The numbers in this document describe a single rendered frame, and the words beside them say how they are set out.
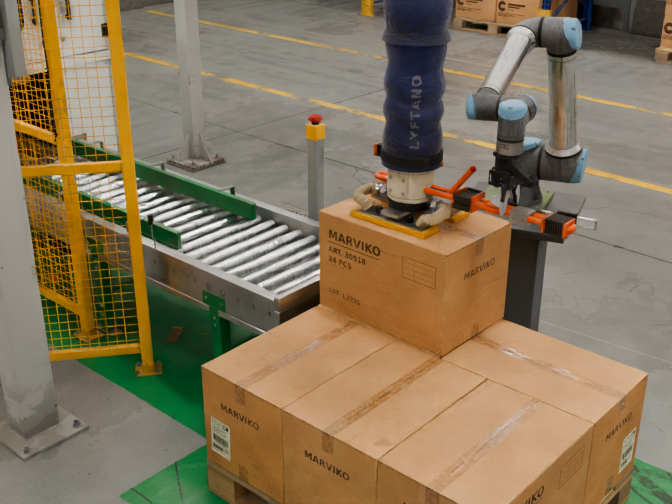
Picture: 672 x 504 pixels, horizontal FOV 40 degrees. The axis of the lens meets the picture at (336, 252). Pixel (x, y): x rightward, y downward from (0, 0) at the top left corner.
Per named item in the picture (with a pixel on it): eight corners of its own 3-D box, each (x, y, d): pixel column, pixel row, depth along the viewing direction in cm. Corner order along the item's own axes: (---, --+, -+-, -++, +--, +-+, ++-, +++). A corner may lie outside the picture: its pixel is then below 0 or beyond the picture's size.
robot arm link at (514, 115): (531, 100, 299) (524, 107, 291) (528, 137, 305) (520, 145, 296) (503, 97, 303) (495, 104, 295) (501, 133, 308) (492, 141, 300)
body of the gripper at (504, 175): (499, 180, 315) (502, 147, 310) (521, 186, 309) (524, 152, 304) (487, 186, 309) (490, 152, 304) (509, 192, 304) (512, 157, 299)
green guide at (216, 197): (62, 150, 534) (61, 135, 530) (78, 146, 541) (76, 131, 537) (252, 220, 437) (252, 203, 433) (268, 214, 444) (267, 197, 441)
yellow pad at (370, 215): (349, 216, 340) (349, 203, 338) (366, 208, 347) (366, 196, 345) (424, 240, 320) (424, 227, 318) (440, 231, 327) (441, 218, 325)
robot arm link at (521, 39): (514, 10, 356) (461, 98, 310) (546, 11, 351) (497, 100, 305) (515, 37, 363) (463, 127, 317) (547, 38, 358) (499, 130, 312)
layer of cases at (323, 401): (207, 458, 337) (200, 365, 321) (378, 353, 405) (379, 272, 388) (480, 628, 265) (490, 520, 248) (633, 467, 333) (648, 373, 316)
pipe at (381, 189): (352, 205, 340) (352, 191, 338) (393, 187, 358) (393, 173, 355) (427, 229, 320) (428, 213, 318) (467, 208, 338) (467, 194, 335)
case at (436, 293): (319, 303, 363) (318, 210, 346) (384, 271, 389) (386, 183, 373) (441, 357, 325) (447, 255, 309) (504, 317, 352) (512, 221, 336)
